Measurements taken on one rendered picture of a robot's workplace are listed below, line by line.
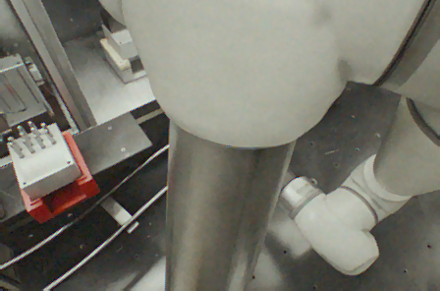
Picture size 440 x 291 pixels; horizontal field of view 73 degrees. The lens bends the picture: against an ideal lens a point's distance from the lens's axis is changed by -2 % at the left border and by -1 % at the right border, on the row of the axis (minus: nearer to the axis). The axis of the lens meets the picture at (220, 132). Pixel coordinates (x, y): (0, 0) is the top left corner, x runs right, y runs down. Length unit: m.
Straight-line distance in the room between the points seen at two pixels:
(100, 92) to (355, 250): 0.73
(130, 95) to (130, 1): 0.71
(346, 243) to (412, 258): 0.36
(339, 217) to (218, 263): 0.40
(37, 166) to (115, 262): 0.35
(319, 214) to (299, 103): 0.49
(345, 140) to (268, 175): 0.90
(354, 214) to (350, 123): 0.57
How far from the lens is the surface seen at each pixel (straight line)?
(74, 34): 1.18
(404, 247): 0.98
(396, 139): 0.29
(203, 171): 0.21
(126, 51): 0.88
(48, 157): 0.66
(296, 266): 0.85
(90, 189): 0.68
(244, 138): 0.17
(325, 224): 0.64
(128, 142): 0.76
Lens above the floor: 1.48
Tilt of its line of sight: 50 degrees down
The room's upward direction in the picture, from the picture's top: straight up
